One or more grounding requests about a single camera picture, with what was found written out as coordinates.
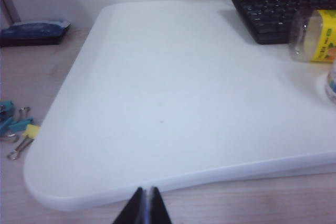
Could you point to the yellow binder clip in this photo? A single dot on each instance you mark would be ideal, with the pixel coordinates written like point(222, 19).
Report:
point(32, 130)

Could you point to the blue and black flat box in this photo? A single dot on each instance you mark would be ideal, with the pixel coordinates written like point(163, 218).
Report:
point(31, 32)

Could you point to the black computer keyboard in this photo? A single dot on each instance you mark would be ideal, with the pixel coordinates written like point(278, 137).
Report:
point(265, 16)

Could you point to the teal binder clip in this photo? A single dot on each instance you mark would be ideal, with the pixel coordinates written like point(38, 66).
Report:
point(6, 107)
point(18, 127)

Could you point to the clear plastic jar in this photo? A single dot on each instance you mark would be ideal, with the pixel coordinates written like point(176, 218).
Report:
point(332, 82)

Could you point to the clear bottle with yellow label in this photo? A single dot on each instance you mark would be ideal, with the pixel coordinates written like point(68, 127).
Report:
point(325, 37)

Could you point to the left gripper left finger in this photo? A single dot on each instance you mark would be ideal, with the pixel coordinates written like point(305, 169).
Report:
point(134, 211)

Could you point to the white raised desk board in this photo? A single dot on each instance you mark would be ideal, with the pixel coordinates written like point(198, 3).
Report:
point(170, 90)

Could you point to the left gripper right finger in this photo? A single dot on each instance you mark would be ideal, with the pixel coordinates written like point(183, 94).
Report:
point(157, 211)

